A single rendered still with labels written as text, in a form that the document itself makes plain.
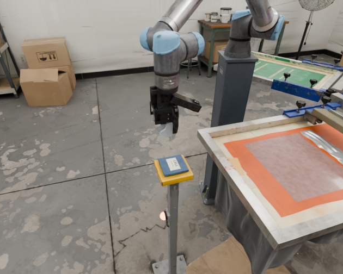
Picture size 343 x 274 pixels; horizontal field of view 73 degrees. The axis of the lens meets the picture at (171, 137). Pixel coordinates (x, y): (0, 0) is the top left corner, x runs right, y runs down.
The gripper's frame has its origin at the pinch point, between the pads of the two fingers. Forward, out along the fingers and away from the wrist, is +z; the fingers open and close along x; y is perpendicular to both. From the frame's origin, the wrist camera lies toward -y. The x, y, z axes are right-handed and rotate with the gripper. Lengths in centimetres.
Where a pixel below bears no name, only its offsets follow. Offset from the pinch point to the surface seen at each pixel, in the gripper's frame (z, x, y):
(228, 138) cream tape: 14.7, -11.0, -30.7
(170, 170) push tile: 13.3, 3.6, 1.9
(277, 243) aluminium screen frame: 11.4, 40.9, -17.4
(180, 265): 109, -5, -7
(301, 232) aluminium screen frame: 11.3, 40.2, -26.0
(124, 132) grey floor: 110, -172, 7
